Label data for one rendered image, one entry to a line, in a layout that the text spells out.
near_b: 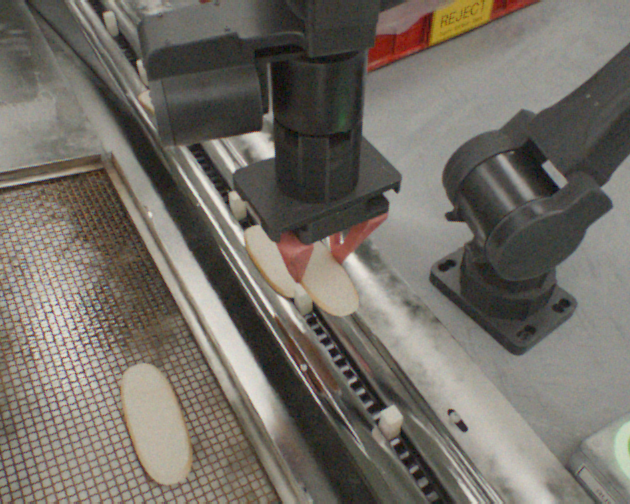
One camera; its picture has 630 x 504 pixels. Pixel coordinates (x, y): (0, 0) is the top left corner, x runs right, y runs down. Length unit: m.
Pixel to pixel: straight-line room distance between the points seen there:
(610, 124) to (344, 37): 0.24
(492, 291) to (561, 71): 0.46
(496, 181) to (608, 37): 0.60
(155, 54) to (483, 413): 0.35
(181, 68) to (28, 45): 0.57
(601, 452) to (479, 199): 0.20
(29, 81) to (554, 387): 0.65
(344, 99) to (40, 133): 0.44
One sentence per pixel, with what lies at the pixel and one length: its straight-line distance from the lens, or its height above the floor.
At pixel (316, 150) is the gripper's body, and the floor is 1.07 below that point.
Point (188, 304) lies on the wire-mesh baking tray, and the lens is 0.54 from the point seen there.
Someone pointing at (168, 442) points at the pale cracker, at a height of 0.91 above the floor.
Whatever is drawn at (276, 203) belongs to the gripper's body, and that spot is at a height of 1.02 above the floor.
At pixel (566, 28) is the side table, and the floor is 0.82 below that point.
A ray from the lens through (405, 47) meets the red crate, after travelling 0.95.
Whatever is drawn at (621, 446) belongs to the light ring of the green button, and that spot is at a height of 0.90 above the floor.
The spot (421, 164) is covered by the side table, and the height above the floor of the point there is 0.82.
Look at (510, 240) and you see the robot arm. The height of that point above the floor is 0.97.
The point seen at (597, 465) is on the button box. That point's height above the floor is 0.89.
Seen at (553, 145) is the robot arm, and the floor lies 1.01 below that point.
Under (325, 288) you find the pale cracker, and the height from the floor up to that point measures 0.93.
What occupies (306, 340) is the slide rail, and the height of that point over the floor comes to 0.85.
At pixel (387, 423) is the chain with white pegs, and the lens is 0.50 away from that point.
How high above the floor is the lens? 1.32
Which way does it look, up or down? 49 degrees down
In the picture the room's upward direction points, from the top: straight up
